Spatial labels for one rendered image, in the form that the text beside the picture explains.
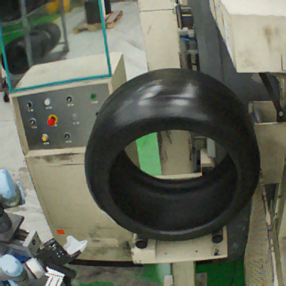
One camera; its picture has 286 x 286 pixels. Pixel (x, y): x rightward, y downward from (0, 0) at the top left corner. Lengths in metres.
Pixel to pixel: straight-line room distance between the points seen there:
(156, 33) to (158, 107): 0.39
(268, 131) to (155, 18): 0.61
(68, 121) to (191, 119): 1.00
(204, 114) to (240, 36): 0.41
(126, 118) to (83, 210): 1.18
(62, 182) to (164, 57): 0.99
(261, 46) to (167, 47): 0.70
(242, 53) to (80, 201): 1.60
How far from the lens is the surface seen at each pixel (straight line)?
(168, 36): 1.49
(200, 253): 1.59
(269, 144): 1.63
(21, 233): 2.09
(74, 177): 2.19
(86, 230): 2.43
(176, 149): 1.69
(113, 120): 1.23
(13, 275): 1.28
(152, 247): 1.56
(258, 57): 0.87
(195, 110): 1.19
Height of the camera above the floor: 1.97
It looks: 31 degrees down
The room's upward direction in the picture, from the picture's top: 8 degrees counter-clockwise
